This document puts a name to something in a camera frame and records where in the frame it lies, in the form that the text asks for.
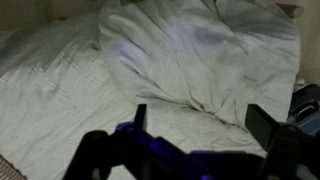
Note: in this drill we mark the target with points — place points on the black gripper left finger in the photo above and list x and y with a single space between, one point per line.
140 116

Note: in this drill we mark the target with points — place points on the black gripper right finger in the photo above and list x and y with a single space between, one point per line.
261 126

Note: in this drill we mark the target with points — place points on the white duvet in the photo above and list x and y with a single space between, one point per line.
200 60

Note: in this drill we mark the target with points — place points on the white checked bed sheet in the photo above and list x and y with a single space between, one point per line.
60 110

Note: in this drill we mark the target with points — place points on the blue ribbed suitcase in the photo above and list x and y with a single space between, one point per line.
306 108

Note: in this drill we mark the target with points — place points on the pink striped pillow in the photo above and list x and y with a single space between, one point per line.
8 170

